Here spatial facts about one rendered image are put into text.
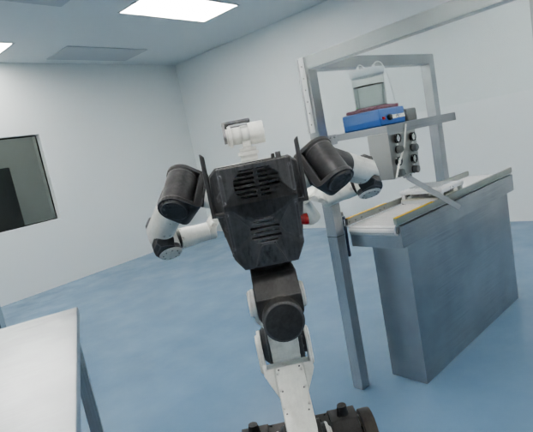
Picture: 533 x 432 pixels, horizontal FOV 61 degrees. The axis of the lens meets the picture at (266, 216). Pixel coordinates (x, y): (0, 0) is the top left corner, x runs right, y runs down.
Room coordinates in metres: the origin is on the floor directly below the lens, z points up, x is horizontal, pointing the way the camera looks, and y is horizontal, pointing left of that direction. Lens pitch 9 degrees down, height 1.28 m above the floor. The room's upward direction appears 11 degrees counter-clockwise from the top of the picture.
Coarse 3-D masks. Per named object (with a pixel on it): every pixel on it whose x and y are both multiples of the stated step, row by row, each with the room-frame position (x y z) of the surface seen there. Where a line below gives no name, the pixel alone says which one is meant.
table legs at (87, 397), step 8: (80, 344) 1.52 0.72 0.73; (80, 352) 1.50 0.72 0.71; (88, 376) 1.52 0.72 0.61; (88, 384) 1.50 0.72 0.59; (88, 392) 1.50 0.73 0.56; (88, 400) 1.50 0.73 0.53; (88, 408) 1.50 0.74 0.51; (96, 408) 1.50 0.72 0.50; (88, 416) 1.49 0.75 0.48; (96, 416) 1.50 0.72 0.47; (88, 424) 1.49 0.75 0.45; (96, 424) 1.50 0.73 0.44
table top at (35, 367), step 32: (32, 320) 1.51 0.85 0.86; (64, 320) 1.43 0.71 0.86; (0, 352) 1.24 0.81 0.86; (32, 352) 1.19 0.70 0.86; (64, 352) 1.14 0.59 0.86; (0, 384) 1.02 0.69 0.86; (32, 384) 0.98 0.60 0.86; (64, 384) 0.95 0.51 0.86; (0, 416) 0.86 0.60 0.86; (32, 416) 0.84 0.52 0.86; (64, 416) 0.81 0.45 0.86
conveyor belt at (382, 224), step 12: (468, 180) 2.85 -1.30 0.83; (468, 192) 2.45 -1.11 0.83; (408, 204) 2.42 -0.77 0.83; (420, 204) 2.36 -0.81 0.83; (444, 204) 2.27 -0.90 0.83; (372, 216) 2.29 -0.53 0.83; (384, 216) 2.23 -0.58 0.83; (396, 216) 2.17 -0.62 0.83; (360, 228) 2.11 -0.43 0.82; (372, 228) 2.06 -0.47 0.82; (384, 228) 2.01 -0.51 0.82
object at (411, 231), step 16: (480, 192) 2.50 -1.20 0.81; (496, 192) 2.64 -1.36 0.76; (448, 208) 2.26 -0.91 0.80; (464, 208) 2.37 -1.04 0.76; (416, 224) 2.06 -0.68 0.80; (432, 224) 2.14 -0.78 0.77; (448, 224) 2.25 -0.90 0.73; (352, 240) 2.18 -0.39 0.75; (368, 240) 2.11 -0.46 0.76; (384, 240) 2.04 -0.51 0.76; (400, 240) 1.98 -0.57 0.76; (416, 240) 2.04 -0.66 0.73
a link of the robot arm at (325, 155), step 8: (320, 144) 1.35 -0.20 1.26; (328, 144) 1.35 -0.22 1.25; (312, 152) 1.35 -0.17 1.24; (320, 152) 1.33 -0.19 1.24; (328, 152) 1.33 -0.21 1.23; (336, 152) 1.34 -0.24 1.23; (344, 152) 1.39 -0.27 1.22; (312, 160) 1.35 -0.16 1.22; (320, 160) 1.32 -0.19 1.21; (328, 160) 1.31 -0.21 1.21; (336, 160) 1.31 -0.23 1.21; (344, 160) 1.36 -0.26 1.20; (352, 160) 1.40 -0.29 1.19; (320, 168) 1.32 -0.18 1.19; (328, 168) 1.30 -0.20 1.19; (336, 168) 1.29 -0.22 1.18; (352, 168) 1.40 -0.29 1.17; (320, 176) 1.32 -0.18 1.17
